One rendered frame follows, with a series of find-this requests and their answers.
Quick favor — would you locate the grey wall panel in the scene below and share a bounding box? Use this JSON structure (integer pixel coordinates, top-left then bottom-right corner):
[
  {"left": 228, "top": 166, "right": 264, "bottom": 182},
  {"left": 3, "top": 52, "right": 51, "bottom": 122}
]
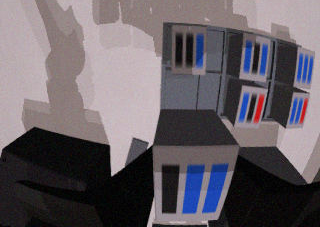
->
[{"left": 312, "top": 168, "right": 320, "bottom": 183}]

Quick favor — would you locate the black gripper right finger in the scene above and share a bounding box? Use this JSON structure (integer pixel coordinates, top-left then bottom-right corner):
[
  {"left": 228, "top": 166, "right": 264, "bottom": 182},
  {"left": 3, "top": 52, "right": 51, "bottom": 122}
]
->
[{"left": 224, "top": 155, "right": 320, "bottom": 227}]

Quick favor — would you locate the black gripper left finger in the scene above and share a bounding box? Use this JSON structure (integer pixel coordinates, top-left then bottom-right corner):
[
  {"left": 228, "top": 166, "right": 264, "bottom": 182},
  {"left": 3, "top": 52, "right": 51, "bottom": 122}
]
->
[{"left": 12, "top": 146, "right": 155, "bottom": 227}]

